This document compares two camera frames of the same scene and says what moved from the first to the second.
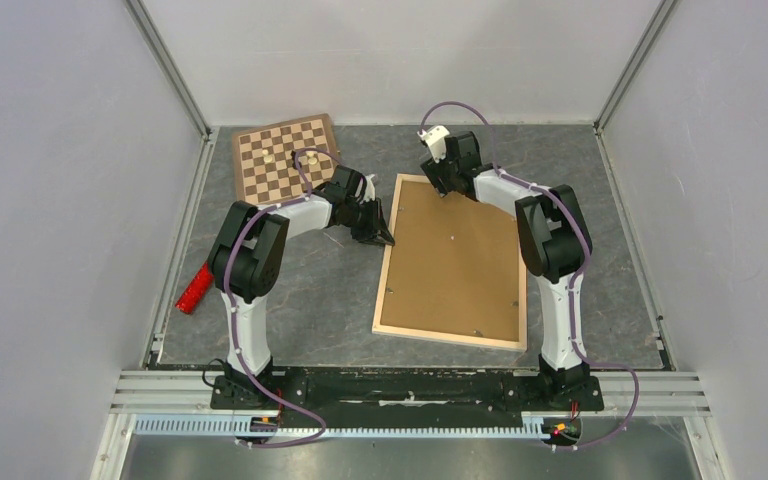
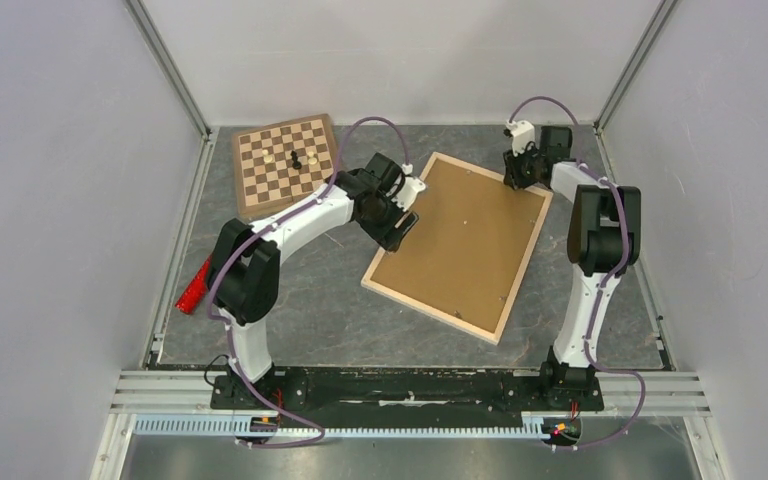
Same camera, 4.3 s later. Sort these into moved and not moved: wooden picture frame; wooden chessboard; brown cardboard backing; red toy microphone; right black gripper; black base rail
Moved: wooden picture frame; right black gripper; brown cardboard backing
Not moved: black base rail; red toy microphone; wooden chessboard
